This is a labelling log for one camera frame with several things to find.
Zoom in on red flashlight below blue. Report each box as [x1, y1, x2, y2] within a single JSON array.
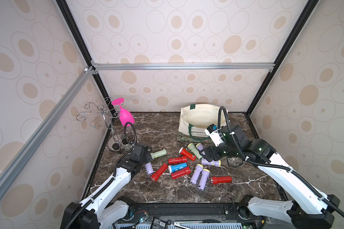
[[171, 167, 191, 179]]

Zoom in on aluminium left side bar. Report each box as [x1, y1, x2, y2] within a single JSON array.
[[0, 66, 95, 201]]

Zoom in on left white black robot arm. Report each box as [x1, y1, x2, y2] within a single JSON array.
[[60, 143, 152, 229]]

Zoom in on pink plastic wine glass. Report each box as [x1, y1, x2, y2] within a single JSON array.
[[111, 98, 135, 127]]

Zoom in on red flashlight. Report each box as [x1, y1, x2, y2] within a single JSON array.
[[171, 167, 191, 179], [211, 176, 232, 185], [179, 148, 196, 161], [151, 163, 168, 181], [168, 156, 188, 165]]

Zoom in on cream green tote bag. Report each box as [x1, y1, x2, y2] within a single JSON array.
[[177, 104, 226, 143]]

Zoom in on purple flashlight yellow head sideways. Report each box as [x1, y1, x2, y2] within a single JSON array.
[[201, 158, 221, 167]]

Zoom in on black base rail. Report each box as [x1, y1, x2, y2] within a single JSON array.
[[63, 202, 310, 229]]

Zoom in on horizontal aluminium back bar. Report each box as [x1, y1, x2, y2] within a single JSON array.
[[92, 62, 275, 71]]

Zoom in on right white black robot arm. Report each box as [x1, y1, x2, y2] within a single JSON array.
[[204, 124, 344, 229]]

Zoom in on silver wire glass rack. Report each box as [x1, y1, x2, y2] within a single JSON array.
[[75, 97, 131, 154]]

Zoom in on pale green flashlight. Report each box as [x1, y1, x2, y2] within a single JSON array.
[[151, 149, 167, 160], [187, 143, 203, 159]]

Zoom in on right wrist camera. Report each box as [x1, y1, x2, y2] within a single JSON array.
[[205, 124, 224, 147]]

